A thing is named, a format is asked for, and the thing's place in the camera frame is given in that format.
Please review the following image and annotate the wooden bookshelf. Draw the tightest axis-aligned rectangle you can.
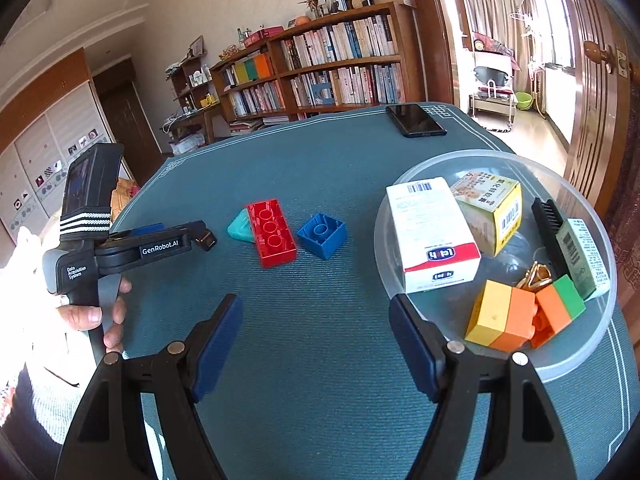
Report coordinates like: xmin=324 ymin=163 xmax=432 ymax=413
xmin=212 ymin=2 xmax=426 ymax=122

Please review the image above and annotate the brown perfume bottle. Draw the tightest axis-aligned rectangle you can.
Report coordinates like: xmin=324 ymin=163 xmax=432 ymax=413
xmin=193 ymin=229 xmax=217 ymax=252

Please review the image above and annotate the rolling cart with basin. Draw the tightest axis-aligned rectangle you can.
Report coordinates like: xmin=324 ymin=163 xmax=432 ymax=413
xmin=470 ymin=51 xmax=516 ymax=132

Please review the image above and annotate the white baby wash box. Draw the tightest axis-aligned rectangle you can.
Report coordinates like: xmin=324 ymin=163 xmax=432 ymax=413
xmin=386 ymin=177 xmax=482 ymax=294

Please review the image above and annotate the small wooden shelf desk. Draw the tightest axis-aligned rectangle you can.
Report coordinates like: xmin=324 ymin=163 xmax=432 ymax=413
xmin=162 ymin=49 xmax=221 ymax=145

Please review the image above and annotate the black comb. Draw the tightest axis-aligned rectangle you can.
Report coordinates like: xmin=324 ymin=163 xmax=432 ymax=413
xmin=532 ymin=197 xmax=568 ymax=278

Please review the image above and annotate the blue table mat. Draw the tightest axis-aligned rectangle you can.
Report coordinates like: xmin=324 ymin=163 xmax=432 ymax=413
xmin=106 ymin=102 xmax=640 ymax=480

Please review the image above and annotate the clear plastic bowl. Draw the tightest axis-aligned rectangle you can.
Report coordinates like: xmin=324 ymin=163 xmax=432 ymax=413
xmin=394 ymin=150 xmax=617 ymax=382

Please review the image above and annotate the gold metal ring puzzle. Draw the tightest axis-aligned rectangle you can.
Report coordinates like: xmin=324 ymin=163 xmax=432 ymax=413
xmin=515 ymin=261 xmax=553 ymax=292

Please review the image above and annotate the teal dental floss case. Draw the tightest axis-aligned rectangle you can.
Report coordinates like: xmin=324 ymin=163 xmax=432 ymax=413
xmin=227 ymin=208 xmax=255 ymax=243

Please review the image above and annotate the black smartphone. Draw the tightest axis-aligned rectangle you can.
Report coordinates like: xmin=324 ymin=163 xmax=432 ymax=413
xmin=385 ymin=103 xmax=447 ymax=139

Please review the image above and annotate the blue toy block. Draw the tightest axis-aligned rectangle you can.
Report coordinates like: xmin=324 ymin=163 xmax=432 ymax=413
xmin=296 ymin=212 xmax=347 ymax=260

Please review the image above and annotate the person's left hand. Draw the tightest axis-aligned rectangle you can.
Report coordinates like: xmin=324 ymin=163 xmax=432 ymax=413
xmin=56 ymin=278 xmax=132 ymax=353

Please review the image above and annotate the small orange green block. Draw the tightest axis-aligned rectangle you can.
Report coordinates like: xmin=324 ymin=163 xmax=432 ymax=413
xmin=529 ymin=275 xmax=586 ymax=349

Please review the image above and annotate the yellow orange toy block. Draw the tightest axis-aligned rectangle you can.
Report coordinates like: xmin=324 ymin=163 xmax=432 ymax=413
xmin=464 ymin=280 xmax=537 ymax=353

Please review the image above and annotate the wooden door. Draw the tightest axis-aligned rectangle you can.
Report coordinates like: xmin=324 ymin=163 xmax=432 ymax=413
xmin=564 ymin=0 xmax=630 ymax=217

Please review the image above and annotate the red long toy block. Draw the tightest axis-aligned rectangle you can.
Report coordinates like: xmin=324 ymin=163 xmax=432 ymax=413
xmin=246 ymin=198 xmax=297 ymax=269

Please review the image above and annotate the yellow ointment box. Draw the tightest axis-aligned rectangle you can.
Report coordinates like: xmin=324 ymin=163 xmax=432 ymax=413
xmin=450 ymin=171 xmax=523 ymax=257

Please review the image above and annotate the pale green medicine box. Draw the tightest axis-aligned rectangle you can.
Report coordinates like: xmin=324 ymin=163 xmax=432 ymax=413
xmin=555 ymin=218 xmax=611 ymax=301

